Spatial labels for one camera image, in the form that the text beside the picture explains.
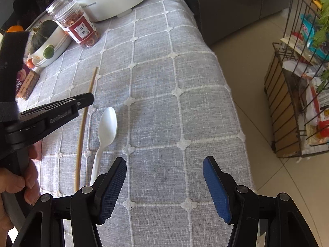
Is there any red label dried fruit jar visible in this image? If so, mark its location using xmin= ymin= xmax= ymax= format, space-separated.
xmin=53 ymin=0 xmax=101 ymax=48

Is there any grey checked tablecloth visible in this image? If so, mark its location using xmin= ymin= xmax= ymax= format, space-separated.
xmin=8 ymin=0 xmax=257 ymax=247

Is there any cream bowl with green knob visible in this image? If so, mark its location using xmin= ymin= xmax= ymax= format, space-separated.
xmin=27 ymin=22 xmax=72 ymax=62

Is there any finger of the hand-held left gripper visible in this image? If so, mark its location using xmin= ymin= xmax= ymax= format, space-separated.
xmin=20 ymin=93 xmax=95 ymax=117

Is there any white electric cooking pot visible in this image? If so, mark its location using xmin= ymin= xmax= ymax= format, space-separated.
xmin=59 ymin=0 xmax=155 ymax=22

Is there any clear noodle packet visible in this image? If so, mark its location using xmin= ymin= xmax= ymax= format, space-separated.
xmin=306 ymin=75 xmax=329 ymax=147

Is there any brown wooden chopstick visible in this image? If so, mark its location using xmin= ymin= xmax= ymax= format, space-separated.
xmin=74 ymin=67 xmax=98 ymax=192

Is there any person's left hand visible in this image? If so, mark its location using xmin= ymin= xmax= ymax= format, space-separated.
xmin=0 ymin=140 xmax=42 ymax=237

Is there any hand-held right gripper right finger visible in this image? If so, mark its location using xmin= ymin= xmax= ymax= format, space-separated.
xmin=203 ymin=156 xmax=320 ymax=247

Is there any grey refrigerator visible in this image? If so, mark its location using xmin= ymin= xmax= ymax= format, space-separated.
xmin=180 ymin=0 xmax=291 ymax=47

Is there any cream serving dish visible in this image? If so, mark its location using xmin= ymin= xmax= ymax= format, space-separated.
xmin=31 ymin=37 xmax=72 ymax=68

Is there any white plastic spoon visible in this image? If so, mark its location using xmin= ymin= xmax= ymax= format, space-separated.
xmin=89 ymin=107 xmax=118 ymax=186

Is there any dark green squash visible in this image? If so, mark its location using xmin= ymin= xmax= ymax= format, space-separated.
xmin=28 ymin=20 xmax=59 ymax=54

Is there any black wire rack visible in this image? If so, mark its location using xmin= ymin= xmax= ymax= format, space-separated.
xmin=264 ymin=0 xmax=329 ymax=158

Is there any teal snack packet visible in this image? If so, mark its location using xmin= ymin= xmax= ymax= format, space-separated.
xmin=299 ymin=14 xmax=329 ymax=59

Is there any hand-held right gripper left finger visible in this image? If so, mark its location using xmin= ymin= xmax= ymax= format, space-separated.
xmin=12 ymin=157 xmax=127 ymax=247

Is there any purple label nut jar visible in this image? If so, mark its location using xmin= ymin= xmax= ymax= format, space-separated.
xmin=15 ymin=63 xmax=40 ymax=101

